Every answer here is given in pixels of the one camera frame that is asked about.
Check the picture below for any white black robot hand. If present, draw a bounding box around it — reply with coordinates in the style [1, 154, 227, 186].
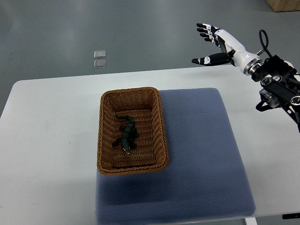
[192, 23, 263, 75]

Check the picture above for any dark green toy crocodile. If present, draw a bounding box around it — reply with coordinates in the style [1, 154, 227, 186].
[112, 116, 139, 154]

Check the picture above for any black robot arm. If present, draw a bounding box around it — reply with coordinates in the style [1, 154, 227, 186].
[248, 30, 300, 127]

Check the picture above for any brown wicker basket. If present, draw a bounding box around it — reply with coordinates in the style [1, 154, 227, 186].
[97, 87, 169, 176]

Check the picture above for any wooden box corner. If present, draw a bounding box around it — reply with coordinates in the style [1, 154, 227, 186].
[266, 0, 300, 12]

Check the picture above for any blue quilted mat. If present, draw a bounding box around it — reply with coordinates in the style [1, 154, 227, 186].
[96, 88, 255, 225]

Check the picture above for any upper clear floor plate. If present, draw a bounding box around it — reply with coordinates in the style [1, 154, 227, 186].
[94, 50, 106, 59]

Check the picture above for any white table leg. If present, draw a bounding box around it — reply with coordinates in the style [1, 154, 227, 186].
[244, 217, 258, 225]

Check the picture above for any black table control panel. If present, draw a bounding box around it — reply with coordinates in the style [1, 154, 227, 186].
[282, 212, 300, 220]

